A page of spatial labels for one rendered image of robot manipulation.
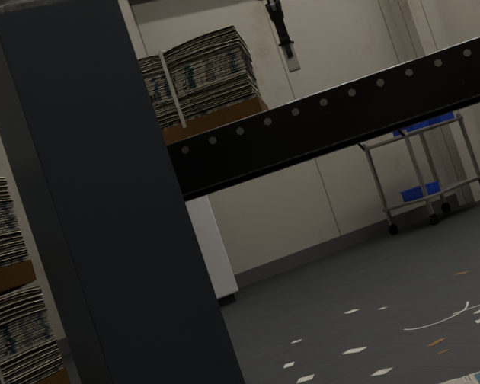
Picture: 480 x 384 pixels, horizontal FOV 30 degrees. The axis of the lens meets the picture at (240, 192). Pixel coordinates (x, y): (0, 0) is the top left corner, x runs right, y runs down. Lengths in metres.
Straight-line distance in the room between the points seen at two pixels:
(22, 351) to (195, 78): 0.78
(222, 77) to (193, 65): 0.08
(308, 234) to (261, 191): 0.56
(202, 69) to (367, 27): 6.43
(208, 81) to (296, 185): 5.65
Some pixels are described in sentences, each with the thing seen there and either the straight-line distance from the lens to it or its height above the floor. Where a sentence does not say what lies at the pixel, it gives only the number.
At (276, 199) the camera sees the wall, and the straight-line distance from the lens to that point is 7.67.
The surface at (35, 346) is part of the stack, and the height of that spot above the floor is 0.48.
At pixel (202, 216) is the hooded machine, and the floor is 0.66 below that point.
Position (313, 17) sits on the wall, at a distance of 8.28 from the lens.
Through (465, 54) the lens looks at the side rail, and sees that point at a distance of 2.02.
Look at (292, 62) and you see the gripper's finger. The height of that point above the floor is 0.92.
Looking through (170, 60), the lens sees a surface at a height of 1.00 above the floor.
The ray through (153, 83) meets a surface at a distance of 2.18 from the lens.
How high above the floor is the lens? 0.61
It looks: 1 degrees up
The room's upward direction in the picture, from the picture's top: 18 degrees counter-clockwise
